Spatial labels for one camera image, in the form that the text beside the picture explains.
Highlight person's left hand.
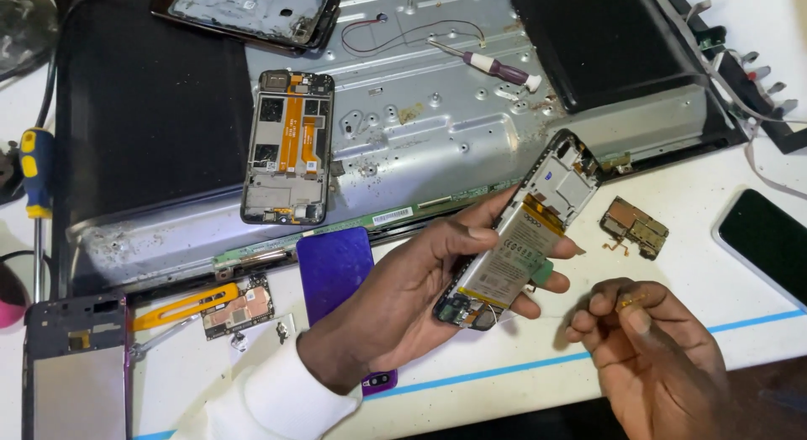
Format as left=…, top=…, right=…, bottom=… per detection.
left=296, top=187, right=578, bottom=397

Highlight person's right hand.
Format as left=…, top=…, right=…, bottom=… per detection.
left=564, top=277, right=733, bottom=440

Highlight phone with battery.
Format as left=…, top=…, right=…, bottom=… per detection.
left=433, top=129, right=604, bottom=332

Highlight purple phone back cover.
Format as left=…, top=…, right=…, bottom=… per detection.
left=295, top=226, right=400, bottom=397

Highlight blue tape strip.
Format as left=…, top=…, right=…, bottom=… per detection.
left=132, top=309, right=807, bottom=440

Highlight gold shielded phone motherboard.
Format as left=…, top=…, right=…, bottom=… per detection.
left=598, top=196, right=671, bottom=262

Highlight copper shielded phone motherboard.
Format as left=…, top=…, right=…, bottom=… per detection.
left=201, top=274, right=276, bottom=342

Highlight black screen smartphone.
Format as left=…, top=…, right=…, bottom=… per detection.
left=712, top=188, right=807, bottom=313

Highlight grey metal television back panel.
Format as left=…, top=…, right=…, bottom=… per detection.
left=52, top=0, right=752, bottom=300

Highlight yellow plastic pry tool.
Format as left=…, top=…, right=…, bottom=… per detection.
left=130, top=282, right=241, bottom=333

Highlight metal tweezers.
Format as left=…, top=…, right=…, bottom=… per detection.
left=129, top=314, right=204, bottom=363

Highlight purple white screwdriver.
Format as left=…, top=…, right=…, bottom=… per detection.
left=426, top=38, right=543, bottom=93

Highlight black phone back housing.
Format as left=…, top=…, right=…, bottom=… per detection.
left=150, top=0, right=342, bottom=54

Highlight black bezel strip with connectors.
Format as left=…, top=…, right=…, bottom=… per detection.
left=656, top=0, right=807, bottom=155

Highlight blue yellow screwdriver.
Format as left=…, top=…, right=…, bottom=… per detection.
left=18, top=128, right=57, bottom=303

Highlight pink round object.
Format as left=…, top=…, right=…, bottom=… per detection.
left=0, top=260, right=32, bottom=331

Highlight clear plastic bag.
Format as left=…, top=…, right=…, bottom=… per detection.
left=0, top=0, right=59, bottom=83

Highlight phone frame with orange flex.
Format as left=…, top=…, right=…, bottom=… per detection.
left=240, top=69, right=336, bottom=227

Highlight thin red black wire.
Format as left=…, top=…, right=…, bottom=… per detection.
left=341, top=13, right=487, bottom=55

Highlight grey flat ribbon cable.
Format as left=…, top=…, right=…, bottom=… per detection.
left=643, top=0, right=807, bottom=202

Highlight purple phone frame with plate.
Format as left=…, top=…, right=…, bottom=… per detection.
left=21, top=291, right=134, bottom=440

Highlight black power cable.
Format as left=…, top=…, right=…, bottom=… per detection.
left=34, top=46, right=59, bottom=130

